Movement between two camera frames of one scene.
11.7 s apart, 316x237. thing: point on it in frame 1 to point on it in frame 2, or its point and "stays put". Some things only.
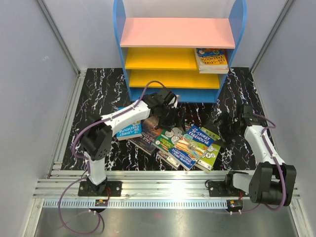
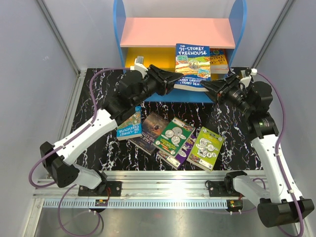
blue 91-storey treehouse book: [189, 148] to [193, 61]
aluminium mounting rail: [136, 184] stays put
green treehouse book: [166, 139] stays put
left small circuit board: [101, 202] stays put
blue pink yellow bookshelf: [163, 49] stays put
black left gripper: [174, 121] to [164, 79]
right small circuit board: [234, 204] stays put
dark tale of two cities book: [145, 141] stays put
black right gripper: [225, 118] to [213, 88]
